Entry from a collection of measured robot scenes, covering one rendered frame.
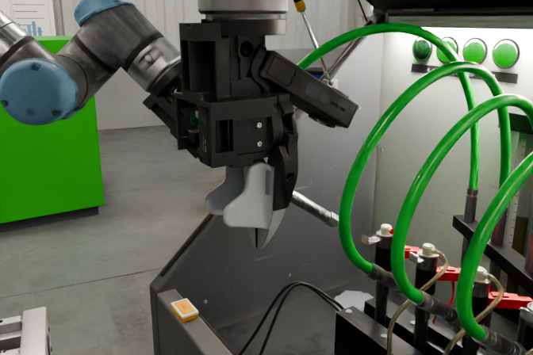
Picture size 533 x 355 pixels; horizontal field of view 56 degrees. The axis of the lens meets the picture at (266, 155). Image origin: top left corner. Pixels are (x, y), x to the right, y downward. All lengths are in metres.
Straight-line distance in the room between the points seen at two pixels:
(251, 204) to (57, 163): 3.43
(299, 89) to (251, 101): 0.05
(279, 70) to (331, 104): 0.06
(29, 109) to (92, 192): 3.34
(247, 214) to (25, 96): 0.30
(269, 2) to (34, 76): 0.31
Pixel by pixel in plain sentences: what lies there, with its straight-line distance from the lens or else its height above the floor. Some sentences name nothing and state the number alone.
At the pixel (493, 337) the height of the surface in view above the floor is 1.13.
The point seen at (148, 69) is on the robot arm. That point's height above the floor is 1.37.
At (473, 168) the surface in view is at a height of 1.20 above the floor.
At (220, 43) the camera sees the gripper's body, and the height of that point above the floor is 1.42.
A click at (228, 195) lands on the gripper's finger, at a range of 0.48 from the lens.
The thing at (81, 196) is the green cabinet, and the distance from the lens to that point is 3.94.
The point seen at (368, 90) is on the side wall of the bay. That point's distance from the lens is 1.13.
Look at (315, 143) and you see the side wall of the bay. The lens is 1.06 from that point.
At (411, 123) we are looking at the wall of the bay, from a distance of 1.10.
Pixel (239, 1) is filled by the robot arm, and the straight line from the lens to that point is 0.40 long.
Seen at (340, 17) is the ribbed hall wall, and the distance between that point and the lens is 8.11.
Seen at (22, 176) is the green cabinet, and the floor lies 0.39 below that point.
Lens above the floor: 1.44
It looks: 15 degrees down
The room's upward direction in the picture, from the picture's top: straight up
